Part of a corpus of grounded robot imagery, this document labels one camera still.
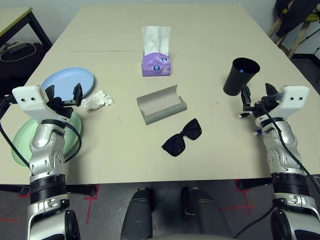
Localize green plastic plate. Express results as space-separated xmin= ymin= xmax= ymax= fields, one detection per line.
xmin=9 ymin=111 xmax=82 ymax=169

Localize grey robot right leg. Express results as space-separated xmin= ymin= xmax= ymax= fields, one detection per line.
xmin=180 ymin=186 xmax=236 ymax=240

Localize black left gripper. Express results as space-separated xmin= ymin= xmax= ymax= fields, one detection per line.
xmin=44 ymin=83 xmax=84 ymax=119

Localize black plastic cup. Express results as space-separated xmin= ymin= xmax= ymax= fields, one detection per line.
xmin=222 ymin=57 xmax=261 ymax=97

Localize blue plastic plate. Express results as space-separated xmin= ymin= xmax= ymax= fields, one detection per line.
xmin=40 ymin=66 xmax=95 ymax=100

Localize grey power adapter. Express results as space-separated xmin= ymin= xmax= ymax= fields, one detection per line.
xmin=6 ymin=41 xmax=28 ymax=53

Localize purple tissue pack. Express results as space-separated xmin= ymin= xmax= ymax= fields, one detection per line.
xmin=141 ymin=25 xmax=173 ymax=77

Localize wooden stool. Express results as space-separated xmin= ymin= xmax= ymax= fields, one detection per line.
xmin=266 ymin=0 xmax=320 ymax=60

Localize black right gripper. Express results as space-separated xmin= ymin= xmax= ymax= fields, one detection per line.
xmin=241 ymin=83 xmax=281 ymax=120

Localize white tissue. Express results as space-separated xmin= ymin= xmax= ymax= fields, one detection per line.
xmin=79 ymin=89 xmax=115 ymax=110

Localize black jacket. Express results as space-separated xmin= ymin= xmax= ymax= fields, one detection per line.
xmin=274 ymin=0 xmax=320 ymax=38

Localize grey robot leg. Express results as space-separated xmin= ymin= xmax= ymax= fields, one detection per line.
xmin=180 ymin=186 xmax=236 ymax=240
xmin=120 ymin=187 xmax=155 ymax=240

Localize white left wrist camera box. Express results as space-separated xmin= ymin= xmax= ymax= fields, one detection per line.
xmin=11 ymin=84 xmax=66 ymax=123

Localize grey glasses case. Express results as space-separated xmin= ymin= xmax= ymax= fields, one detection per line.
xmin=136 ymin=84 xmax=188 ymax=126

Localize white floor cable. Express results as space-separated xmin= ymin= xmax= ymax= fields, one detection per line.
xmin=0 ymin=42 xmax=38 ymax=62

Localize black sunglasses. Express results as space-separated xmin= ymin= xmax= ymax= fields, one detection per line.
xmin=161 ymin=118 xmax=203 ymax=158

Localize grey robot left leg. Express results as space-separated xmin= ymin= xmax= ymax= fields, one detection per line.
xmin=120 ymin=187 xmax=155 ymax=240

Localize beige side table black frame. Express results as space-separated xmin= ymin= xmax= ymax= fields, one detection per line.
xmin=0 ymin=6 xmax=53 ymax=51

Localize yellow fabric item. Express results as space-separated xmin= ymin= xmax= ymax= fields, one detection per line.
xmin=306 ymin=13 xmax=320 ymax=24

